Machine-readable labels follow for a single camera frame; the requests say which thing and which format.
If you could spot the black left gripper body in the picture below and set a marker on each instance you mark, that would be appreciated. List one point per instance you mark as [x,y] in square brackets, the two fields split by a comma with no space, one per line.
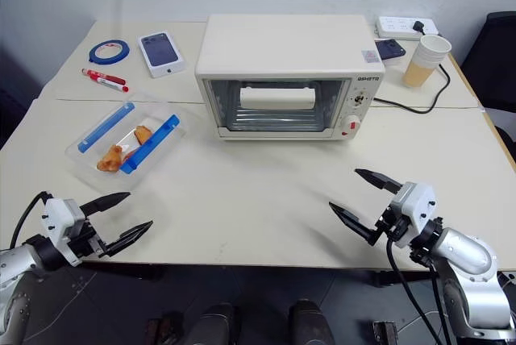
[86,242]

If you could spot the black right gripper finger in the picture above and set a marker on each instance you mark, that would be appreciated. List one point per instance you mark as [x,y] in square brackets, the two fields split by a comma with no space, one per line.
[354,222]
[379,180]

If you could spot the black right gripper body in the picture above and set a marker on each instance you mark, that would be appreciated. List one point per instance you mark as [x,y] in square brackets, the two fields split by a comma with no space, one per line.
[393,226]

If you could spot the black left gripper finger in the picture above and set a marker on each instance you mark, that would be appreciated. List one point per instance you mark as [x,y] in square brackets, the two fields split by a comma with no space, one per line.
[106,202]
[129,237]

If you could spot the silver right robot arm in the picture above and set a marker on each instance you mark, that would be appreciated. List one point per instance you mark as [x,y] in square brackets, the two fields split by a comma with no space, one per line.
[471,272]

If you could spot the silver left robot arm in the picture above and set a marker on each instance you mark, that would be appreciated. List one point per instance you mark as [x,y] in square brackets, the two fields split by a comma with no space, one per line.
[16,280]

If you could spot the golden-brown fried chicken piece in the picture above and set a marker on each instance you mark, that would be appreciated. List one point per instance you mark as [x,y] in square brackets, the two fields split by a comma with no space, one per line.
[111,159]

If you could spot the clear container with blue clips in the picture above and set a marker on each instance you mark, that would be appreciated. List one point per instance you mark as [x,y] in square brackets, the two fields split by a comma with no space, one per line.
[159,109]

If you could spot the cream toaster oven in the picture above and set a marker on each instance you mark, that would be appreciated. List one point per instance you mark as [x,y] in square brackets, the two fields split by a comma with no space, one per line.
[282,44]

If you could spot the cream knob with red mark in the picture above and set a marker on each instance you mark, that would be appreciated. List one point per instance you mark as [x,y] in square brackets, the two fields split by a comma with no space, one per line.
[352,123]

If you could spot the dark brown block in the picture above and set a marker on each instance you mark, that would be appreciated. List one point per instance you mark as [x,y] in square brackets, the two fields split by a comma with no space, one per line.
[385,333]
[161,331]

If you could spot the dark rounded shape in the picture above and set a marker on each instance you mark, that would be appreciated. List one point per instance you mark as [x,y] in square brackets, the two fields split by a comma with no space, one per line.
[310,322]
[213,325]

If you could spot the red marker pen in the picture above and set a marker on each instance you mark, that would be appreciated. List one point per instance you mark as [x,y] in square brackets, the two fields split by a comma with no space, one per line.
[105,80]

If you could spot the stacked paper cups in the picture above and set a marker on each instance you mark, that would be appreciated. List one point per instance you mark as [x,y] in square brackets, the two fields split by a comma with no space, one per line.
[423,63]

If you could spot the dark smartphone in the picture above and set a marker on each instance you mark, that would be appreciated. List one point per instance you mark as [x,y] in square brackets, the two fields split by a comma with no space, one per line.
[390,49]

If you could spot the blue tape roll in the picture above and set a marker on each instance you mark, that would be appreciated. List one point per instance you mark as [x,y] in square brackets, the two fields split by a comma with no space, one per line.
[96,54]

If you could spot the white power strip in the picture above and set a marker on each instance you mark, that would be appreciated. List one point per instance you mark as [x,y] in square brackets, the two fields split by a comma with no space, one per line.
[397,26]

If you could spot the white phone box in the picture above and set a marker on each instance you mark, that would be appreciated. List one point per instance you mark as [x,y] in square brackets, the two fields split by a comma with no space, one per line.
[162,54]

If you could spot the black power plug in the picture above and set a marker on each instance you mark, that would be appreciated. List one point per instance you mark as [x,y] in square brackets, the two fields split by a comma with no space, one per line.
[419,27]

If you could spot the black chair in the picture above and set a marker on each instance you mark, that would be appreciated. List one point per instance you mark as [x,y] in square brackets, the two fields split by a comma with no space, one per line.
[492,63]

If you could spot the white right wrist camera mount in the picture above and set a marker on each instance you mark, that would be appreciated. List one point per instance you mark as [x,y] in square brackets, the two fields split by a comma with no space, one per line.
[419,204]

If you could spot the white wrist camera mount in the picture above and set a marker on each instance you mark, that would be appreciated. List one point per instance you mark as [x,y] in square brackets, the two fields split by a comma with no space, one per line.
[419,204]
[60,216]

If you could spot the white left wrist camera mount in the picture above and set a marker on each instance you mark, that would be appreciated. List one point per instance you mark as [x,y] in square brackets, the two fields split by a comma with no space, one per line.
[60,216]

